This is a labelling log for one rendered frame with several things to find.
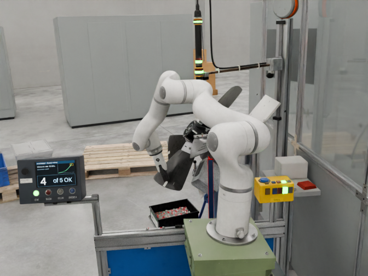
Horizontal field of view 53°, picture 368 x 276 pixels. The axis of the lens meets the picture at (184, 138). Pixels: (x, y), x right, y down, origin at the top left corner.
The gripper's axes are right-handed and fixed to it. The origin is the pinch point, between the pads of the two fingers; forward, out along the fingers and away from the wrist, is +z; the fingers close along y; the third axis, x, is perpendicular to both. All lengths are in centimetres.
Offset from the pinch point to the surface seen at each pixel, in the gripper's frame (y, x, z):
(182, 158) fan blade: 6.7, -11.9, -4.4
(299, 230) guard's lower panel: 33, -69, 84
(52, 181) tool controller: -36, 42, -30
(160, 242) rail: -31.5, 10.4, 17.4
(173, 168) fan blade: 4.3, -5.3, -1.7
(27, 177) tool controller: -35, 51, -36
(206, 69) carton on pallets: 816, -126, 79
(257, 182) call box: -31, -42, 5
